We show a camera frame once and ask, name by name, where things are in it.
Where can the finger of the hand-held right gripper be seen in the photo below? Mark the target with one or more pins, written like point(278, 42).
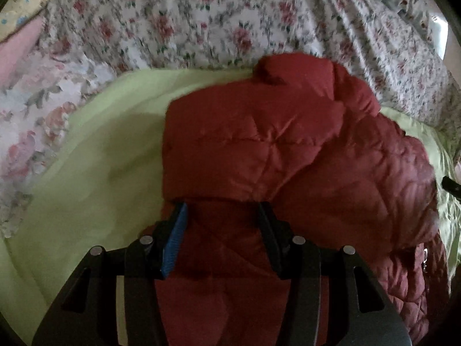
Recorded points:
point(452, 185)

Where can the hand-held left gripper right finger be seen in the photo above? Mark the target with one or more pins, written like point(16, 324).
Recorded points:
point(269, 236)

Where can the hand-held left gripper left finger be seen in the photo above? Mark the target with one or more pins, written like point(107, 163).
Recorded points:
point(174, 239)

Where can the red quilted jacket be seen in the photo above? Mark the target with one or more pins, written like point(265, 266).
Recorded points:
point(288, 158)

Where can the light green bed sheet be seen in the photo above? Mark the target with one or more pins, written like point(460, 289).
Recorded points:
point(90, 173)

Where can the large flower print pillow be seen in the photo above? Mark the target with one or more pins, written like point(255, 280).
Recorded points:
point(36, 115)

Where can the rose print floral blanket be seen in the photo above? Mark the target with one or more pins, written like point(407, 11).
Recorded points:
point(216, 14)

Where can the pink pillow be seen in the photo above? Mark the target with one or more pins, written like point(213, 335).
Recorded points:
point(18, 57)

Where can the yellow dotted pillow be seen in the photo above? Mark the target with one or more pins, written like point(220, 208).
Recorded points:
point(25, 3)

